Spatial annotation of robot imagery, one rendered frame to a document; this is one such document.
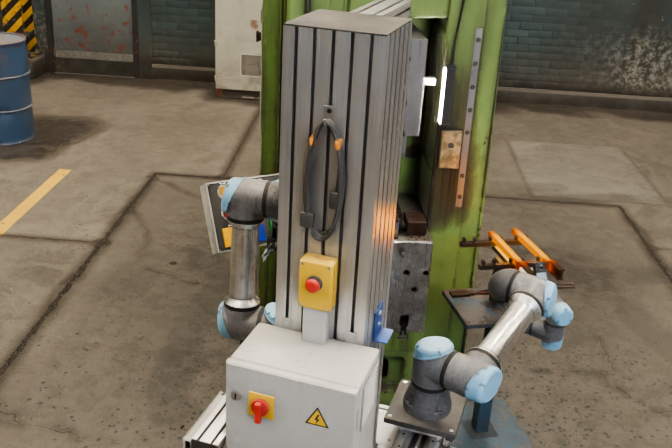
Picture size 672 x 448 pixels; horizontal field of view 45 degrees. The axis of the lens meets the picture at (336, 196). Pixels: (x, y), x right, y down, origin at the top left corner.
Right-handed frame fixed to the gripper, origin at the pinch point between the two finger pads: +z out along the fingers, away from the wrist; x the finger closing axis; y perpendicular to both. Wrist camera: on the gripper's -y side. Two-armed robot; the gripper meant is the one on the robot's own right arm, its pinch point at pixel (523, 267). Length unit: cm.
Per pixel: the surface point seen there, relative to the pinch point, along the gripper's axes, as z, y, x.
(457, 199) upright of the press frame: 50, -9, -11
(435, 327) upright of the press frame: 50, 57, -14
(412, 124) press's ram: 40, -48, -38
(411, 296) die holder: 33, 29, -34
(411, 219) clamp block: 42, -4, -34
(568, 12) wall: 558, -12, 309
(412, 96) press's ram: 40, -59, -39
